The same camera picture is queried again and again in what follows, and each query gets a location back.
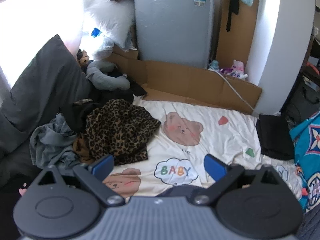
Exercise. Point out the black folded garment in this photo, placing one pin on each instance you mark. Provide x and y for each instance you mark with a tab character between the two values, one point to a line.
274	137

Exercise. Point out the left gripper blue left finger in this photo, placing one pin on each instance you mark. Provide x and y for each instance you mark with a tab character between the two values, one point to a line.
91	178

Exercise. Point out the blue patterned storage bag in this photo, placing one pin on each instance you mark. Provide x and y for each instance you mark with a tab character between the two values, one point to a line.
306	143

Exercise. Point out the pink detergent bottle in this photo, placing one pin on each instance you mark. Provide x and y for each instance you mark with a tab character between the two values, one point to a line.
238	70

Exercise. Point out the white bear print bedsheet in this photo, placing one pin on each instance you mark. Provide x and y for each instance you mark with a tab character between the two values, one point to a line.
186	135

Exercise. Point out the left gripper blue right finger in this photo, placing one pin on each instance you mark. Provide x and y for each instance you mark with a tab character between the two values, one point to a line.
226	177

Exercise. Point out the dark grey pillow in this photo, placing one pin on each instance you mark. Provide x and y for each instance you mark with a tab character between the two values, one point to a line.
52	79

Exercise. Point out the grey crumpled garment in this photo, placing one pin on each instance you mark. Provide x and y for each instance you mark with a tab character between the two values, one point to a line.
52	144

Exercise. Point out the brown cardboard sheet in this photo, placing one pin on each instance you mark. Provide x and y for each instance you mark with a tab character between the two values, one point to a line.
178	83

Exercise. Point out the grey neck pillow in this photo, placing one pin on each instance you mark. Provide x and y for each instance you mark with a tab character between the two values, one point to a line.
98	73

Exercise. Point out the grey washing machine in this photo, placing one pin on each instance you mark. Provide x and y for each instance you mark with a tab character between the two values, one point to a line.
175	31

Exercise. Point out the leopard print garment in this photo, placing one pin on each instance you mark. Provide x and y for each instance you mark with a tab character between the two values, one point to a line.
117	128

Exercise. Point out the light blue bottle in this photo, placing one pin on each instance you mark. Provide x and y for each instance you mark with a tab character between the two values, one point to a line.
214	66

